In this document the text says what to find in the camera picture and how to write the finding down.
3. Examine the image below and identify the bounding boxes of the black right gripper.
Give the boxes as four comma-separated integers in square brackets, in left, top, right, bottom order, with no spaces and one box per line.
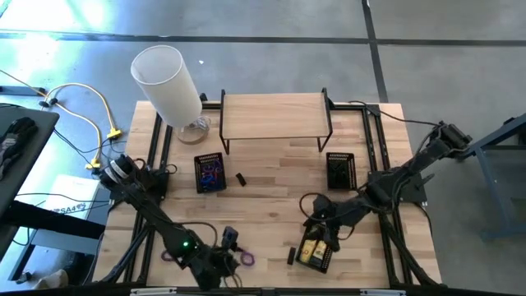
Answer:
[306,195,358,252]

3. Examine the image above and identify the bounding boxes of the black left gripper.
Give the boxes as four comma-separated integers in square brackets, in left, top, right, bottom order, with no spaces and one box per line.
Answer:
[192,246,242,291]

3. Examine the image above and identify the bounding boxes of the yellow green crayon box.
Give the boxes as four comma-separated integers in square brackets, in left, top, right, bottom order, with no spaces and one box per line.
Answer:
[311,241,329,266]
[300,238,317,263]

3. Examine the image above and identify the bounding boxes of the dark grey side desk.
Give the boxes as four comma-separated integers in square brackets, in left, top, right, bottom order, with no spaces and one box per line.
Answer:
[0,104,61,256]

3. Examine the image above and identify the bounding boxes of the black slotted plastic basket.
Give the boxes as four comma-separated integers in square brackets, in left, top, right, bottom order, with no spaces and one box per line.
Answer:
[294,224,335,275]
[193,151,228,194]
[325,152,358,191]

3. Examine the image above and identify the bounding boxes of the white light bar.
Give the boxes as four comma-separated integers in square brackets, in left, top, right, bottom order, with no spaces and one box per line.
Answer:
[360,289,408,296]
[130,287,178,296]

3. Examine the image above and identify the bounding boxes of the wooden shelf black metal legs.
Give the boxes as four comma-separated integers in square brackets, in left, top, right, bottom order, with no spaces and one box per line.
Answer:
[219,87,334,155]

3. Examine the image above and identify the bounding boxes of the white cardboard box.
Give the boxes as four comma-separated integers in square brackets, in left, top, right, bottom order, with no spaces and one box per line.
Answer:
[43,174,102,219]

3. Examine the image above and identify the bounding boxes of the white shade table lamp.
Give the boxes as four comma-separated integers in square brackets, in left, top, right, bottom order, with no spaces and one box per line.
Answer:
[130,44,211,145]

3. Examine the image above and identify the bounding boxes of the black glove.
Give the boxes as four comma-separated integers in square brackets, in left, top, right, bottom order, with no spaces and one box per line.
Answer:
[0,117,39,180]

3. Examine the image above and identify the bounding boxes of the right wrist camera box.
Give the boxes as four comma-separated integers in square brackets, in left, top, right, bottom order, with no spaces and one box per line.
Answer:
[314,195,335,215]

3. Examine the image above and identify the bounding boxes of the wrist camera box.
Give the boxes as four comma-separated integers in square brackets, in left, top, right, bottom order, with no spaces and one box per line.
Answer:
[314,195,335,215]
[221,225,240,252]

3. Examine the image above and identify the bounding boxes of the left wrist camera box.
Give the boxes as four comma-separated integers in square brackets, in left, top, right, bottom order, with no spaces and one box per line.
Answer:
[221,225,240,252]

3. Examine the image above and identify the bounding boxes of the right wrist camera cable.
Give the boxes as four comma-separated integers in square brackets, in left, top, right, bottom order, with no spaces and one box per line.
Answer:
[298,192,330,231]

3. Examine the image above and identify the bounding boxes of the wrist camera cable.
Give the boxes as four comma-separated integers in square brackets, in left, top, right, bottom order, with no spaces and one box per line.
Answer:
[298,192,330,231]
[176,221,221,247]

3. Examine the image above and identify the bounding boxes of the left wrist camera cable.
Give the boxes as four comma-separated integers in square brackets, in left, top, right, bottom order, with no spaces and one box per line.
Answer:
[176,221,221,247]

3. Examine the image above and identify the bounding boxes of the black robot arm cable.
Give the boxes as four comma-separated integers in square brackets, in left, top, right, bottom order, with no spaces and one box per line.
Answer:
[348,100,443,128]

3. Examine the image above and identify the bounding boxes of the clear lamp power cord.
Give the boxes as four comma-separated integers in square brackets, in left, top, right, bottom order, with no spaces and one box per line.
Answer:
[192,116,212,133]

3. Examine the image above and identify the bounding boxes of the grey blue metal table frame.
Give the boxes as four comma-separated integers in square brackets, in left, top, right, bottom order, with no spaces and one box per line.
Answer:
[468,113,526,242]

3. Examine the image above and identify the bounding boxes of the yellow extension cable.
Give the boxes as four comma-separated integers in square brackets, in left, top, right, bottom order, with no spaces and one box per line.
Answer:
[0,67,104,170]
[40,82,123,140]

